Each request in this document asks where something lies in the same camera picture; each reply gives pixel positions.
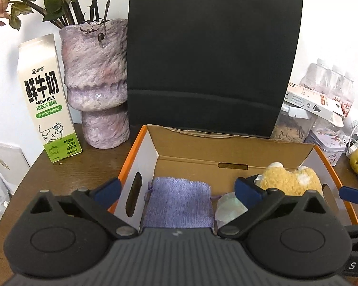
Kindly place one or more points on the purple textured vase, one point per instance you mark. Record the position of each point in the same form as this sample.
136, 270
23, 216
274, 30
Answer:
95, 80

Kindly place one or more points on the white flat carton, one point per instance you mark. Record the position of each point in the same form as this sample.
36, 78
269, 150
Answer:
313, 102

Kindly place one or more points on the clear water bottle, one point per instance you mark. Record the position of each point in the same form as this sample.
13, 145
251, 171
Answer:
314, 77
349, 95
337, 86

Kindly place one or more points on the iridescent white packet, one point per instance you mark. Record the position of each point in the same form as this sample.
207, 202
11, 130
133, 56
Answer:
228, 210

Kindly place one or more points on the yellow white plush sheep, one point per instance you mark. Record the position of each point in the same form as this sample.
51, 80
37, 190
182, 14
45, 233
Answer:
289, 180

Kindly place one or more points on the clear plastic food container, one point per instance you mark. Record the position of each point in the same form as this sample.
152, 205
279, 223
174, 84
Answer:
292, 128

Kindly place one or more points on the red cardboard box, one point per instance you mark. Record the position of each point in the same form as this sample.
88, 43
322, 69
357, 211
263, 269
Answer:
197, 149

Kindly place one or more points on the purple knit pouch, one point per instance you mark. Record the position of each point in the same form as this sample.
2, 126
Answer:
176, 202

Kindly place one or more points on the black paper bag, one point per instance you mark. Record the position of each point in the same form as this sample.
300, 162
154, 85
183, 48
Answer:
211, 50

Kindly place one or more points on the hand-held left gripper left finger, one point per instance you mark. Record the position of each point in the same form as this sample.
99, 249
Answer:
107, 192

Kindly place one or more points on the white green milk carton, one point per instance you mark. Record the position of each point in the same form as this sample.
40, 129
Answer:
47, 101

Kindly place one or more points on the small white fan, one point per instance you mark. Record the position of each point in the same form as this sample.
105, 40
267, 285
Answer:
354, 119

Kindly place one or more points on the small printed tin box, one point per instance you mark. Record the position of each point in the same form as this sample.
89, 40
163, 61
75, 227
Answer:
328, 146

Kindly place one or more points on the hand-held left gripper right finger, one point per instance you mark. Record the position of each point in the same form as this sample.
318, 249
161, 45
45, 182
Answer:
249, 192

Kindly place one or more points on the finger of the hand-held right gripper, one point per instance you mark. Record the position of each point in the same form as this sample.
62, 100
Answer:
355, 196

